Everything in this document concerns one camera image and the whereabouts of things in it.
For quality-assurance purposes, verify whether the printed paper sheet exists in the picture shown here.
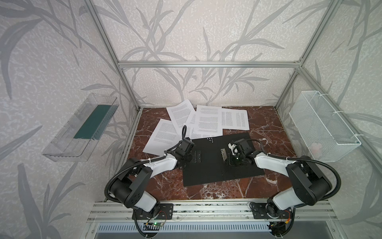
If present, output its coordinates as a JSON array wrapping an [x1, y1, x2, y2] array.
[[143, 119, 181, 156]]

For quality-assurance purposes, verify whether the folder white cover black inside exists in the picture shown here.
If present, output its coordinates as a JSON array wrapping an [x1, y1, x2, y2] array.
[[183, 132, 265, 187]]

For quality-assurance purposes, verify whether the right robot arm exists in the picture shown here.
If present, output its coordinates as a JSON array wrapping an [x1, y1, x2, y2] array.
[[228, 139, 341, 211]]

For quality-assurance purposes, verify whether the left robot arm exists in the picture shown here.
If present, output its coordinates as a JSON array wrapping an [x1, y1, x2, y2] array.
[[104, 137, 195, 217]]

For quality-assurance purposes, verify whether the metal folder clip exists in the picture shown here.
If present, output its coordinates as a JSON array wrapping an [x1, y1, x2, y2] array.
[[220, 148, 228, 162]]

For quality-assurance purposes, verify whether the printed sheet front centre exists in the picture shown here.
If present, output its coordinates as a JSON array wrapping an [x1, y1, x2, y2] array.
[[186, 127, 223, 139]]

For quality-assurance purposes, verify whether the printed sheet under pile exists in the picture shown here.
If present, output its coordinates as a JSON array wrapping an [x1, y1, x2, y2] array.
[[184, 111, 197, 128]]

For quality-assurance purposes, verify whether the printed sheet right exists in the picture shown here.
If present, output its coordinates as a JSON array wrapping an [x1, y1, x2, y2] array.
[[221, 108, 250, 130]]

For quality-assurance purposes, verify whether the printed sheet top centre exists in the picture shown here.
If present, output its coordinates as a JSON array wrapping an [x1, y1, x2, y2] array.
[[195, 105, 223, 136]]

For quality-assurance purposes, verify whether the printed sheet back left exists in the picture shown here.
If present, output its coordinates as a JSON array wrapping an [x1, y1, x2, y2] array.
[[166, 100, 195, 134]]

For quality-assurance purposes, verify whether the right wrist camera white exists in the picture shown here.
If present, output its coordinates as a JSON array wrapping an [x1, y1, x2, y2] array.
[[228, 143, 238, 155]]

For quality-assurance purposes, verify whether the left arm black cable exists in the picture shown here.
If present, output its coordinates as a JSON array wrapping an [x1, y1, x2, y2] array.
[[103, 124, 188, 204]]

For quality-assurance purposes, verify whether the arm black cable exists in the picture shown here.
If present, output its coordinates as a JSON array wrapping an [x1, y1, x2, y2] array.
[[103, 124, 188, 204], [246, 138, 342, 201]]

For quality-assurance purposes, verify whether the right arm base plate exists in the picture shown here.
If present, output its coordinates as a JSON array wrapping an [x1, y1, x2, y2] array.
[[249, 202, 292, 221]]

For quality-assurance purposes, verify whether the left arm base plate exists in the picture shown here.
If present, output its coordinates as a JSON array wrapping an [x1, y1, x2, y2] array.
[[132, 203, 174, 220]]

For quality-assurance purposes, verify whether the white wire mesh basket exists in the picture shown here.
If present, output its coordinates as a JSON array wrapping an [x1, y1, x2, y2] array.
[[289, 91, 362, 162]]

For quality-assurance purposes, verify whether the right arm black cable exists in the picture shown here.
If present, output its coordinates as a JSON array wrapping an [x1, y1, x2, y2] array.
[[246, 138, 342, 201]]

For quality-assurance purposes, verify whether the aluminium front rail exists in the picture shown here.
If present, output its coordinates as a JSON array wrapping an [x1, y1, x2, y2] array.
[[87, 199, 338, 223]]

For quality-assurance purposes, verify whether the aluminium frame horizontal bar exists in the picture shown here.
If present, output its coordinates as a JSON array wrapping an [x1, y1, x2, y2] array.
[[118, 61, 299, 69]]

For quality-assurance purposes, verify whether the clear plastic wall tray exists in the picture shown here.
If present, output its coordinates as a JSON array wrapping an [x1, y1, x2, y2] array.
[[42, 93, 119, 162]]

